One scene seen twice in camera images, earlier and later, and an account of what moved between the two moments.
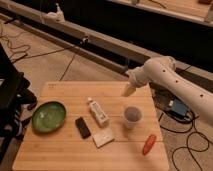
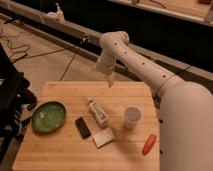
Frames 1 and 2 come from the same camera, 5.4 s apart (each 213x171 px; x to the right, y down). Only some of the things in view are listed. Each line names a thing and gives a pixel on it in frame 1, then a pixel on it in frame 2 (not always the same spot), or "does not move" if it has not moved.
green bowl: x=48 y=116 does not move
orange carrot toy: x=149 y=144 does not move
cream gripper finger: x=128 y=90 → x=110 y=78
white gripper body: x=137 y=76 → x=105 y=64
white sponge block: x=103 y=137 does not move
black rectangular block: x=82 y=127 does not move
